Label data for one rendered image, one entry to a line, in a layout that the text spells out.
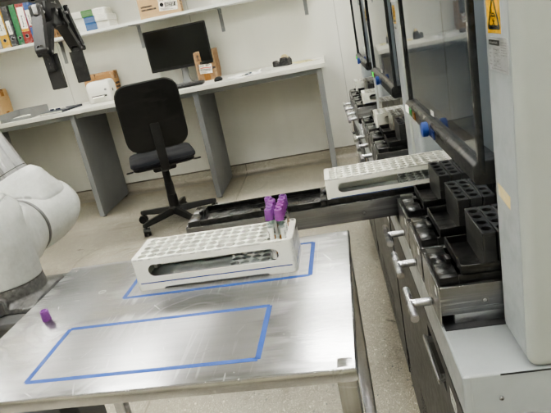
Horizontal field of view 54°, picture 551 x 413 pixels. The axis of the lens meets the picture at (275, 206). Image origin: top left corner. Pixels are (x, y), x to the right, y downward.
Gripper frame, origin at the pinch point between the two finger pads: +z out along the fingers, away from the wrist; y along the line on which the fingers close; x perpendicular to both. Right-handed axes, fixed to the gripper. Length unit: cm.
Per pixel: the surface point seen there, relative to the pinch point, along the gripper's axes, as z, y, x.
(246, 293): 39, 38, 36
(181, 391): 39, 61, 30
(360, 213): 43, -3, 57
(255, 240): 32, 30, 38
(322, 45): 21, -360, 56
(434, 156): 35, -11, 77
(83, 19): -37, -334, -129
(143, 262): 32.9, 31.3, 17.0
